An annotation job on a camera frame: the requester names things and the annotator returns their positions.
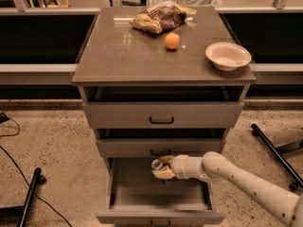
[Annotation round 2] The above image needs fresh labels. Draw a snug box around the top grey drawer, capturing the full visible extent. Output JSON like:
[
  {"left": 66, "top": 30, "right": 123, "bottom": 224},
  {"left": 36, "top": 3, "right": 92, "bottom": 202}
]
[{"left": 83, "top": 102, "right": 243, "bottom": 129}]

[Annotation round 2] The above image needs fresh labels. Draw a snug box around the white bowl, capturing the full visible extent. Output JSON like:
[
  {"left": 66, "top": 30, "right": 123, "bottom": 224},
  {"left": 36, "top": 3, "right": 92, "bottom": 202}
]
[{"left": 205, "top": 43, "right": 252, "bottom": 71}]

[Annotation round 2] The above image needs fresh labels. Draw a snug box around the black stand leg left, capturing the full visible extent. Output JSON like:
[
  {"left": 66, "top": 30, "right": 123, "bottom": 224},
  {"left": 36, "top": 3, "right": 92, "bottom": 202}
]
[{"left": 0, "top": 167, "right": 43, "bottom": 227}]

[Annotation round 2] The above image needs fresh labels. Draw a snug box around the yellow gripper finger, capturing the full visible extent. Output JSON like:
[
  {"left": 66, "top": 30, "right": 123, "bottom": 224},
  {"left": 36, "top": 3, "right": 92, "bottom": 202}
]
[
  {"left": 159, "top": 155, "right": 175, "bottom": 166},
  {"left": 152, "top": 166, "right": 175, "bottom": 180}
]

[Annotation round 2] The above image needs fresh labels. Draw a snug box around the black stand leg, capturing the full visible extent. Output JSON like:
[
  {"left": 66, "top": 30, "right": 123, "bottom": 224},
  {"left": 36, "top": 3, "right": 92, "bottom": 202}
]
[
  {"left": 251, "top": 123, "right": 303, "bottom": 192},
  {"left": 0, "top": 167, "right": 43, "bottom": 227}
]

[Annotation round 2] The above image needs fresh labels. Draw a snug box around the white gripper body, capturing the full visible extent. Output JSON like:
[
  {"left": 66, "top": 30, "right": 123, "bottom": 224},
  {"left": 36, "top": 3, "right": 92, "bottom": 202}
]
[{"left": 170, "top": 155, "right": 188, "bottom": 179}]

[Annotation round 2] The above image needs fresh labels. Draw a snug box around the bottom grey drawer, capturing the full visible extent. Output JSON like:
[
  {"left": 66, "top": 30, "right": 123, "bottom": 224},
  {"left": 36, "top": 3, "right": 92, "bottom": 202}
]
[{"left": 97, "top": 158, "right": 225, "bottom": 226}]

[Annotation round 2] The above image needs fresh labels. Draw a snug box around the grey drawer cabinet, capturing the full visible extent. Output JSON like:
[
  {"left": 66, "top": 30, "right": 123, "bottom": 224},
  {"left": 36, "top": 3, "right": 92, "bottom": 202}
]
[{"left": 71, "top": 5, "right": 257, "bottom": 227}]

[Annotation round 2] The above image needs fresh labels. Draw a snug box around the grey drawer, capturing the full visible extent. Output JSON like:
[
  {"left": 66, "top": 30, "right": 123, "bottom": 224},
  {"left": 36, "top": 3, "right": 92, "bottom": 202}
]
[
  {"left": 97, "top": 158, "right": 225, "bottom": 226},
  {"left": 83, "top": 102, "right": 243, "bottom": 129},
  {"left": 97, "top": 138, "right": 225, "bottom": 158}
]

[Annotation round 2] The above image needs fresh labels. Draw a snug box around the metal railing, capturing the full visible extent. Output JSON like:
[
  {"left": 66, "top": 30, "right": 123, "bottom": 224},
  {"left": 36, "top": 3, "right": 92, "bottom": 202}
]
[{"left": 0, "top": 0, "right": 303, "bottom": 16}]

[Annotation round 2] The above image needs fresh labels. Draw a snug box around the black floor cable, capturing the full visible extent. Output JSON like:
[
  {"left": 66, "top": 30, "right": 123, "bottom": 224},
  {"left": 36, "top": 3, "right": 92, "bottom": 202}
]
[{"left": 0, "top": 111, "right": 74, "bottom": 227}]

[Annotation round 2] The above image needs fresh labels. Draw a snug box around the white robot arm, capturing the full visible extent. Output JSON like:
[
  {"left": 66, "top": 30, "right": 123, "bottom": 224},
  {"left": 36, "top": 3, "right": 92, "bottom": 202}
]
[{"left": 151, "top": 151, "right": 303, "bottom": 227}]

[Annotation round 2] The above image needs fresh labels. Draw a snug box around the black stand leg right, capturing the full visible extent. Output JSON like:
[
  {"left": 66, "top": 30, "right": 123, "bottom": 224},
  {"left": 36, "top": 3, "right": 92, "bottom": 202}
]
[{"left": 251, "top": 123, "right": 303, "bottom": 192}]

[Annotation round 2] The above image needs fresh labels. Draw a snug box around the middle grey drawer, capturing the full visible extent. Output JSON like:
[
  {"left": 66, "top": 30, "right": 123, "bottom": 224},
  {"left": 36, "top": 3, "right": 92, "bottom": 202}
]
[{"left": 97, "top": 138, "right": 225, "bottom": 158}]

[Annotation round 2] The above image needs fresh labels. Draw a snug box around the orange fruit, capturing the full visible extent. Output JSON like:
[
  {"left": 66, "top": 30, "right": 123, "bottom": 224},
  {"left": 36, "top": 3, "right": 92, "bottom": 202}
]
[{"left": 165, "top": 32, "right": 180, "bottom": 49}]

